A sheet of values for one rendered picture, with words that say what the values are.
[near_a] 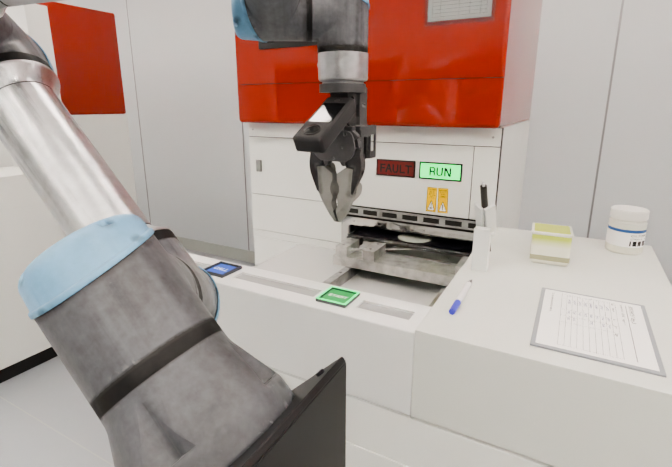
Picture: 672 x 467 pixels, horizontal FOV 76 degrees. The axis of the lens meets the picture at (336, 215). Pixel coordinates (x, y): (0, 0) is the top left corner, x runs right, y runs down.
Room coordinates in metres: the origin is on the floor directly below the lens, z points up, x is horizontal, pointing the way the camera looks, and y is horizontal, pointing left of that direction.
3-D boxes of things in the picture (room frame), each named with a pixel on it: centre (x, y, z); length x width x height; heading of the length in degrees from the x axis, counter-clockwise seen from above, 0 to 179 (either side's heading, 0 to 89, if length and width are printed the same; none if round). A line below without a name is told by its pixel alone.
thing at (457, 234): (1.21, -0.21, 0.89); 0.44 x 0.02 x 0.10; 61
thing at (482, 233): (0.80, -0.29, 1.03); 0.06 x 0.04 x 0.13; 151
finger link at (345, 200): (0.68, -0.03, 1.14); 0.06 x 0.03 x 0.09; 151
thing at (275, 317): (0.73, 0.11, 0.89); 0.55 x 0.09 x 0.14; 61
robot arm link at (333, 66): (0.69, -0.01, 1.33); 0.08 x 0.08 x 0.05
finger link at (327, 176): (0.69, 0.00, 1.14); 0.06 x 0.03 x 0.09; 151
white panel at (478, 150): (1.31, -0.06, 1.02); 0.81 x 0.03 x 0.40; 61
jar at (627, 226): (0.91, -0.63, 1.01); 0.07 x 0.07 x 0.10
